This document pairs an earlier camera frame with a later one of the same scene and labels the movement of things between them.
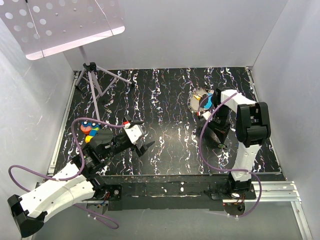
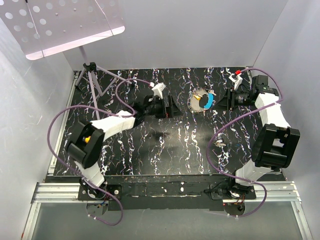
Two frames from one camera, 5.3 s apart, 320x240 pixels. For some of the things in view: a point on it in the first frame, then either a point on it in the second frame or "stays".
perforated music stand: x=43 y=28 stays
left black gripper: x=140 y=150 to x=168 y=112
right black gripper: x=224 y=128 to x=224 y=103
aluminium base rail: x=284 y=191 stays
